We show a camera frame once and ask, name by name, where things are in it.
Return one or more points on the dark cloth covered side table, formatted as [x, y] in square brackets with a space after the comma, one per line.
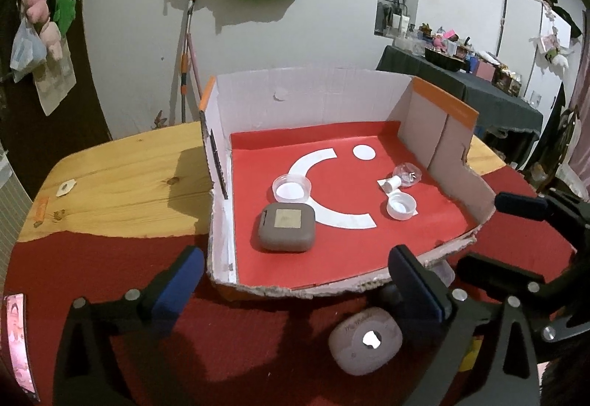
[496, 108]

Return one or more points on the cardboard box with red lining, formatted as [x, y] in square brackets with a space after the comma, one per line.
[343, 129]

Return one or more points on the pink plush toy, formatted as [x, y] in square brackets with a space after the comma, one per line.
[37, 12]

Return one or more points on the smartphone with pink screen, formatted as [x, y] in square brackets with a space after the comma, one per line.
[15, 305]

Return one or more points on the white round plastic cap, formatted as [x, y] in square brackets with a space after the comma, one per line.
[401, 206]

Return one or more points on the grey square earbud case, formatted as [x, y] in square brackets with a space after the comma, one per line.
[287, 227]

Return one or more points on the clear square plastic box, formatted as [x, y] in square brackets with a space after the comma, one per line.
[444, 271]

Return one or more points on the orange paper scrap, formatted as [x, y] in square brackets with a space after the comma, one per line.
[40, 210]

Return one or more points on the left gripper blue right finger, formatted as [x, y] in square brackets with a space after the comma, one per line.
[424, 303]

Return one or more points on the green plush toy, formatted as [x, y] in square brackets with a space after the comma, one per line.
[64, 14]

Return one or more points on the plastic bag on door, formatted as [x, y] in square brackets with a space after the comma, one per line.
[28, 50]

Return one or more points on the white round device case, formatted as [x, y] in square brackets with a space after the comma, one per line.
[365, 342]

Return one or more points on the red table cloth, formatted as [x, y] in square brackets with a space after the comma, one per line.
[219, 352]

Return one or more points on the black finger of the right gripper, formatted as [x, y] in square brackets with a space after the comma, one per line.
[501, 280]
[536, 208]

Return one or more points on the clear round plastic lid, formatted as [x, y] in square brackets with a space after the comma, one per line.
[291, 188]

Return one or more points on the white cabinet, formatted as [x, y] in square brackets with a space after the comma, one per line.
[523, 20]

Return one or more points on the white plush on cabinet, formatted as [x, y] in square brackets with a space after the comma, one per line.
[550, 48]

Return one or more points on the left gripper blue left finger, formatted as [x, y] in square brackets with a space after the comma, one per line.
[160, 304]

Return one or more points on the white paper scrap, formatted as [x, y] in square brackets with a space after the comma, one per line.
[66, 187]

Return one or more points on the pink curtain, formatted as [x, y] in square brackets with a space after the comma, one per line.
[580, 159]

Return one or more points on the small clear plastic bottle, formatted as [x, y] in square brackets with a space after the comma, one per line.
[404, 175]

